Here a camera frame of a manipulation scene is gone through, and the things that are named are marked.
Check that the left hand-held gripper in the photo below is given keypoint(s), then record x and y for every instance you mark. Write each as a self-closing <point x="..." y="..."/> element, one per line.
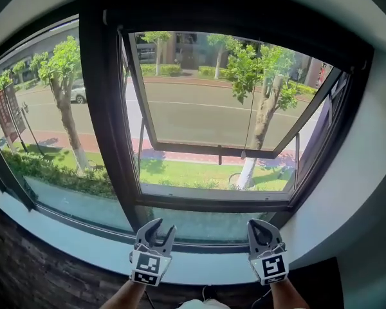
<point x="147" y="265"/>

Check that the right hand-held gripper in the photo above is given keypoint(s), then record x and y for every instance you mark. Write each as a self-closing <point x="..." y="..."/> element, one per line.
<point x="270" y="266"/>

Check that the dark framed window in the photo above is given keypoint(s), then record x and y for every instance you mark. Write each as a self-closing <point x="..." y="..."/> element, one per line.
<point x="104" y="124"/>

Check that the person's left forearm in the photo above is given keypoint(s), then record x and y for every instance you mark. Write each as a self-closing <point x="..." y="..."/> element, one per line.
<point x="123" y="296"/>

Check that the person's right forearm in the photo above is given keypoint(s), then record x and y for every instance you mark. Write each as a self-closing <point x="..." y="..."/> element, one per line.
<point x="288" y="296"/>

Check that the white window sill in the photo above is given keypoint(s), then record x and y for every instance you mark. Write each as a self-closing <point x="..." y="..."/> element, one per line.
<point x="83" y="246"/>

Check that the open glass window sash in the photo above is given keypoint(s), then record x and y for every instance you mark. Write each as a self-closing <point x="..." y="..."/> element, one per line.
<point x="212" y="148"/>

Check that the fixed glass window pane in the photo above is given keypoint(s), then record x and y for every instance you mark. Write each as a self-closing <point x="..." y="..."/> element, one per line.
<point x="51" y="108"/>

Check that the person's white shorts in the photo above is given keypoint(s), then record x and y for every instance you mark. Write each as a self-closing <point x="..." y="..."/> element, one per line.
<point x="202" y="304"/>

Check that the white trunk street tree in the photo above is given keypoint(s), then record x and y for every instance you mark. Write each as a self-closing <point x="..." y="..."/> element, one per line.
<point x="260" y="121"/>
<point x="67" y="114"/>

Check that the green hedge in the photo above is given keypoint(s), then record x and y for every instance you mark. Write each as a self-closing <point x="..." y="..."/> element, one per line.
<point x="51" y="172"/>

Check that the white parked car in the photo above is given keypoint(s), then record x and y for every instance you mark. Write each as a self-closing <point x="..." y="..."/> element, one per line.
<point x="78" y="92"/>

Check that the grey building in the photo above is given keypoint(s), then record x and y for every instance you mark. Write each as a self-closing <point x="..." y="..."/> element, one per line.
<point x="183" y="51"/>

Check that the red street sign board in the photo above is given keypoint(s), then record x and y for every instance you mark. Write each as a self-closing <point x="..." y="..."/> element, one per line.
<point x="7" y="114"/>

